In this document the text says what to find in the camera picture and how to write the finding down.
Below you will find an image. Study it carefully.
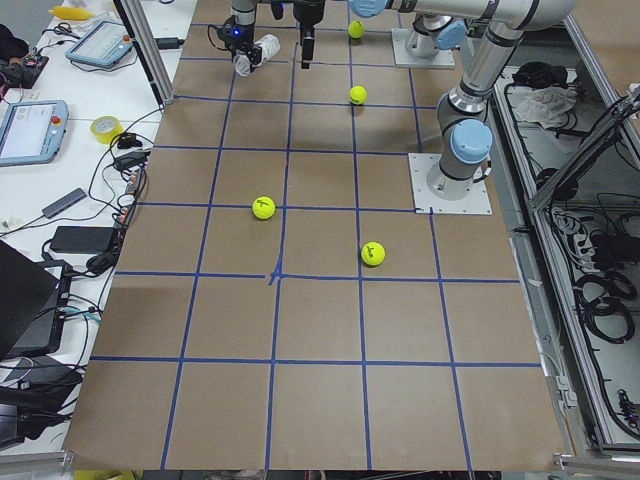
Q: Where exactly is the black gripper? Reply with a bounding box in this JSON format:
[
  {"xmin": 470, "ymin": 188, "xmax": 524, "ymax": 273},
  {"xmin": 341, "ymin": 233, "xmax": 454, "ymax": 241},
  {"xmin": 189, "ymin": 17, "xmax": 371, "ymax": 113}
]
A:
[
  {"xmin": 270, "ymin": 0, "xmax": 326, "ymax": 70},
  {"xmin": 222, "ymin": 14, "xmax": 263, "ymax": 68}
]

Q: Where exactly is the teach pendant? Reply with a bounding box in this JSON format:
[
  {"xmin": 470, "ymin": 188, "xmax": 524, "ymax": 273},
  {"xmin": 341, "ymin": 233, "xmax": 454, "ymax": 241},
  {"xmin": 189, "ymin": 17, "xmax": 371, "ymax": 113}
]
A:
[
  {"xmin": 1, "ymin": 100, "xmax": 69, "ymax": 167},
  {"xmin": 65, "ymin": 20, "xmax": 133, "ymax": 69}
]

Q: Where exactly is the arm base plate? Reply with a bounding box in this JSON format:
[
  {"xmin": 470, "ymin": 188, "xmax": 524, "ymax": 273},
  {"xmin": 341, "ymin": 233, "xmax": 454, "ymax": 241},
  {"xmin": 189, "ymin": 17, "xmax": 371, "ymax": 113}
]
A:
[
  {"xmin": 408, "ymin": 153, "xmax": 492, "ymax": 215},
  {"xmin": 391, "ymin": 28, "xmax": 455, "ymax": 69}
]

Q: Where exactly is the tennis ball centre front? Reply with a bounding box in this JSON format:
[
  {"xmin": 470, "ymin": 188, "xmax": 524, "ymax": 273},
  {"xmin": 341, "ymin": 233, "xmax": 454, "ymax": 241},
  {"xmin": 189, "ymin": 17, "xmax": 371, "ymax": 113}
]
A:
[{"xmin": 349, "ymin": 85, "xmax": 368, "ymax": 106}]

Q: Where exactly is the black usb hub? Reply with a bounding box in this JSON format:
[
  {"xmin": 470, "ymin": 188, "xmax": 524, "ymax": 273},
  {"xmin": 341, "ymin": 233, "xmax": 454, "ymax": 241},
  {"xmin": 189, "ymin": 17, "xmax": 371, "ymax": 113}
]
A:
[{"xmin": 113, "ymin": 151, "xmax": 149, "ymax": 172}]

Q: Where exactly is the aluminium frame post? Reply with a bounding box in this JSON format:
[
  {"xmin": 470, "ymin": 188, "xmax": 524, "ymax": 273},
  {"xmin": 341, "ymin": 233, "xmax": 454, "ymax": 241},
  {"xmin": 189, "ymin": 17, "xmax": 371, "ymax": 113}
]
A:
[{"xmin": 113, "ymin": 0, "xmax": 174, "ymax": 108}]

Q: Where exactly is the yellow tape roll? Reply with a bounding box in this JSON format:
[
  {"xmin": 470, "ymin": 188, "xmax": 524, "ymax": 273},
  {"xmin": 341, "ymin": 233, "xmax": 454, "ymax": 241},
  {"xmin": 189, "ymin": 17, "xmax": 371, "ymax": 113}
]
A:
[{"xmin": 90, "ymin": 115, "xmax": 124, "ymax": 145}]

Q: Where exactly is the white cloth rag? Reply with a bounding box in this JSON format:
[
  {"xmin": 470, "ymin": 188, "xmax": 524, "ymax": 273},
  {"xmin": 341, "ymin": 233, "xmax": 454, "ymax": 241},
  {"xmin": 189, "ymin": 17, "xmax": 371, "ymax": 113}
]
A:
[{"xmin": 514, "ymin": 87, "xmax": 577, "ymax": 129}]

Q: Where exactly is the tennis ball near gripper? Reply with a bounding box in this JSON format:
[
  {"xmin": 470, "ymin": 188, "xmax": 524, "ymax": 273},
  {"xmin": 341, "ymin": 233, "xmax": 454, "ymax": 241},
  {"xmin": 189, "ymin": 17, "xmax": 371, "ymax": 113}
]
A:
[{"xmin": 252, "ymin": 196, "xmax": 276, "ymax": 220}]

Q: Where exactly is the black power adapter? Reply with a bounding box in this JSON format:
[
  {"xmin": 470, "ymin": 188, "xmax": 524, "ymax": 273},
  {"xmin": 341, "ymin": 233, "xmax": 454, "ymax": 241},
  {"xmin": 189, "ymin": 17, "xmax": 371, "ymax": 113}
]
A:
[{"xmin": 50, "ymin": 226, "xmax": 115, "ymax": 254}]

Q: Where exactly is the tennis ball left front corner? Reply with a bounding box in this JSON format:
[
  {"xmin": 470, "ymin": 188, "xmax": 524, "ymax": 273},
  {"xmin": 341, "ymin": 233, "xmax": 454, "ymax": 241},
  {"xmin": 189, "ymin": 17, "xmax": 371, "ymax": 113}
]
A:
[{"xmin": 360, "ymin": 241, "xmax": 386, "ymax": 267}]

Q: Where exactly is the tennis ball right front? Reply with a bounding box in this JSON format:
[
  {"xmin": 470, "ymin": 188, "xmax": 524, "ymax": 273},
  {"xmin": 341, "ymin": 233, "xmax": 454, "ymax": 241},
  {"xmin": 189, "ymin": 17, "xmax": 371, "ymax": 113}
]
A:
[{"xmin": 348, "ymin": 20, "xmax": 365, "ymax": 40}]

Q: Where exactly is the teach pendant far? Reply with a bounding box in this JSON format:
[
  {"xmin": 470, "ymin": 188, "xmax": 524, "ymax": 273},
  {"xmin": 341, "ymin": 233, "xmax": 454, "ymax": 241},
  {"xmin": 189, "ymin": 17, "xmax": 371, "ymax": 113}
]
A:
[{"xmin": 65, "ymin": 20, "xmax": 133, "ymax": 69}]

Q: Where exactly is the clear Wilson tennis ball can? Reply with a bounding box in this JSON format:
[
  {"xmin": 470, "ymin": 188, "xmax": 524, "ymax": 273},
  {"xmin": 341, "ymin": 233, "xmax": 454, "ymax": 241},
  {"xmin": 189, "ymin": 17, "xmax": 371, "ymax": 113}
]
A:
[{"xmin": 232, "ymin": 34, "xmax": 281, "ymax": 77}]

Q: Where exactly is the black laptop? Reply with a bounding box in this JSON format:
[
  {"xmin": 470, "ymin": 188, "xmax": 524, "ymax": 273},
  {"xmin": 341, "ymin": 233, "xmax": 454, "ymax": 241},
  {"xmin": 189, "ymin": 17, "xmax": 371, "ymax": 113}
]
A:
[{"xmin": 1, "ymin": 243, "xmax": 71, "ymax": 359}]

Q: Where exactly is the grey usb dock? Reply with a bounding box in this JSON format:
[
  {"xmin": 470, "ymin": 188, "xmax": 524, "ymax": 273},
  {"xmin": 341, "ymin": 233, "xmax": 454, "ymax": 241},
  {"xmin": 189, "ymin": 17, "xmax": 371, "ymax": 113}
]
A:
[{"xmin": 42, "ymin": 188, "xmax": 87, "ymax": 219}]

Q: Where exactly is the teach pendant near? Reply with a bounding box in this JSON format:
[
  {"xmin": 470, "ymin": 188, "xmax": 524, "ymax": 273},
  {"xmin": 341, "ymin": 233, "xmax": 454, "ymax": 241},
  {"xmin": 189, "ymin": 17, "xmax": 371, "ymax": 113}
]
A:
[{"xmin": 1, "ymin": 100, "xmax": 69, "ymax": 167}]

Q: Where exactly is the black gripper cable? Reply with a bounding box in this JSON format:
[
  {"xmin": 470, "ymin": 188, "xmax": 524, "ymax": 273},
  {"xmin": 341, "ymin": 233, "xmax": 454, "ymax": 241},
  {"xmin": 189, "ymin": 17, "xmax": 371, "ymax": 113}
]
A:
[{"xmin": 207, "ymin": 22, "xmax": 236, "ymax": 54}]

